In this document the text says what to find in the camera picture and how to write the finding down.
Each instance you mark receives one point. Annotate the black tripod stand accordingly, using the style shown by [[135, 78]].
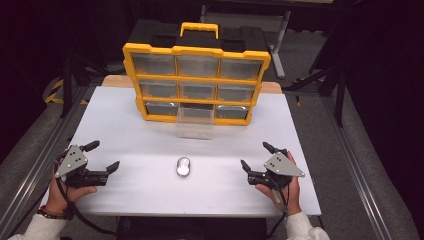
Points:
[[339, 90], [68, 83]]

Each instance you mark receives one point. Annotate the small silver oval object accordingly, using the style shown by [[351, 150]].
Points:
[[183, 167]]

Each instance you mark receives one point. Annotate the person's dark clothing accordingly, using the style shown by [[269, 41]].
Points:
[[191, 229]]

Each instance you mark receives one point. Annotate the aluminium floor rail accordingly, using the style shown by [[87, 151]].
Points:
[[356, 166], [43, 156]]

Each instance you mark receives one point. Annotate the person's left hand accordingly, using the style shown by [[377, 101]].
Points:
[[79, 191]]

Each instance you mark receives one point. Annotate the yellow black drawer organizer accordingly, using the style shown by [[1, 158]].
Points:
[[196, 50]]

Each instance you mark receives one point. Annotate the person's right hand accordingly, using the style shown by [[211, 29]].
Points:
[[294, 190]]

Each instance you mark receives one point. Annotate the clear plastic drawer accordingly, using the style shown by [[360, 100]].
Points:
[[195, 128]]

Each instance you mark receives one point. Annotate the grey metal stand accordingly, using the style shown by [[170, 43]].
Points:
[[278, 50]]

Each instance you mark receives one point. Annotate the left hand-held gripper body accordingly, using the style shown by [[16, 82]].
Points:
[[71, 162]]

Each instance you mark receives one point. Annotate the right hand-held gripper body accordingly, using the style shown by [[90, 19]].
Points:
[[283, 166]]

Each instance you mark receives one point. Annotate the yellow black hazard tape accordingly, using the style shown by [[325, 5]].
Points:
[[55, 91]]

